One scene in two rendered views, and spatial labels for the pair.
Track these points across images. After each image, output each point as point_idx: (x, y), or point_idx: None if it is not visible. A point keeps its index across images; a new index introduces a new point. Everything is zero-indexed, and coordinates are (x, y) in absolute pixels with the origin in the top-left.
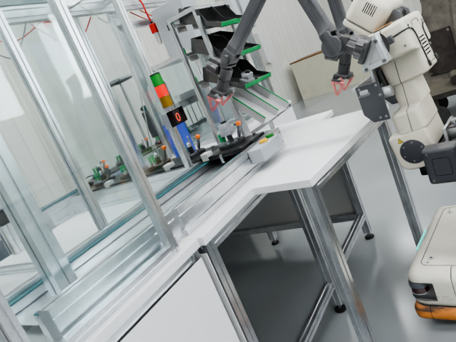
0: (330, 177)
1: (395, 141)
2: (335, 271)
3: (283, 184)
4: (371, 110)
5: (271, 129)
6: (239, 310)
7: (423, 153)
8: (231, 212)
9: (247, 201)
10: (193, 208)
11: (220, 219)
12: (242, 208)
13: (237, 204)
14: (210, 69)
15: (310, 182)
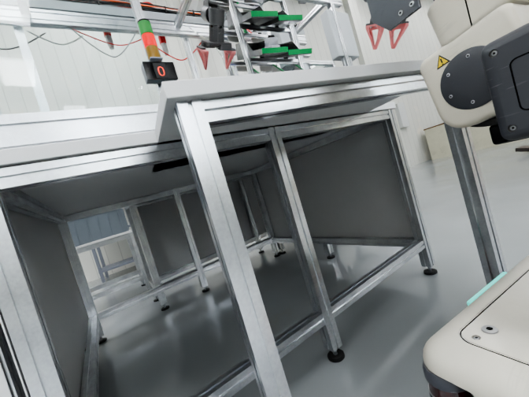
0: (257, 112)
1: (431, 64)
2: (231, 294)
3: (157, 109)
4: (384, 4)
5: None
6: (15, 309)
7: (484, 50)
8: (67, 145)
9: (128, 145)
10: (16, 131)
11: (25, 146)
12: (116, 153)
13: (95, 140)
14: (203, 15)
15: (163, 88)
